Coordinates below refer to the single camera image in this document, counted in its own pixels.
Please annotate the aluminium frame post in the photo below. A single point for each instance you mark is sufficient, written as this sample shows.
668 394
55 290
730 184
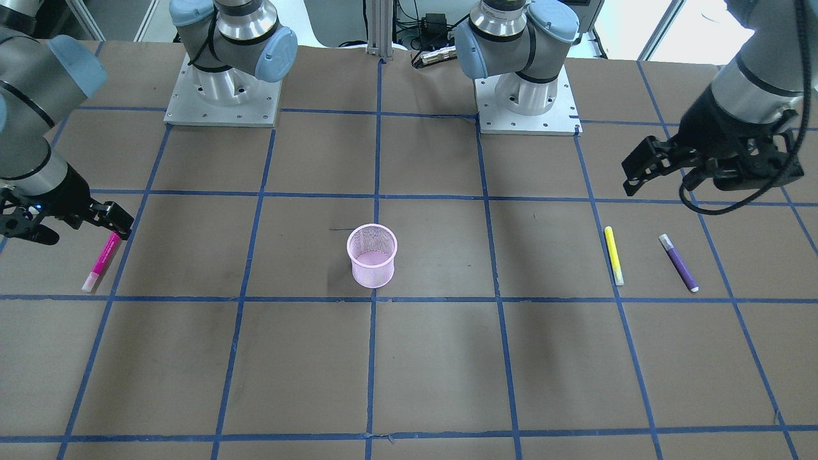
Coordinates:
379 22

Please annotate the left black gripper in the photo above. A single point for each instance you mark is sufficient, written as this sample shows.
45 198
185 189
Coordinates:
716 130

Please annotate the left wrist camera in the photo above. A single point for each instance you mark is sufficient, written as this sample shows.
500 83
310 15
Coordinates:
741 177

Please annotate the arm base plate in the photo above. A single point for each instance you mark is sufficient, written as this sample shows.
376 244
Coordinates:
510 105
229 98

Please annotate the purple pen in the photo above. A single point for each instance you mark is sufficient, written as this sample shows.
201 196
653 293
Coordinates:
678 263

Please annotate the pink pen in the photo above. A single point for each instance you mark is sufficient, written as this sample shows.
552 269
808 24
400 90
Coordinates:
102 263

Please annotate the pink mesh cup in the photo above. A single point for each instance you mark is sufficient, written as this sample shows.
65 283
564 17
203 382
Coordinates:
372 249

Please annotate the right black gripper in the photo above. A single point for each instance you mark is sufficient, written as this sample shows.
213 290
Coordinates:
69 194

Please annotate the black power adapter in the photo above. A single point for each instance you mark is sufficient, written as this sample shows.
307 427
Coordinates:
433 26

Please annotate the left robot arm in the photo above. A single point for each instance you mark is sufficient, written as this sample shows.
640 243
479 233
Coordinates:
773 71

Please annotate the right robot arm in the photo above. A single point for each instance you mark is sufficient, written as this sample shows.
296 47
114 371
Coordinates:
232 47

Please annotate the yellow pen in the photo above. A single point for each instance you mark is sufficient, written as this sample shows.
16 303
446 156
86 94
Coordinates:
615 261

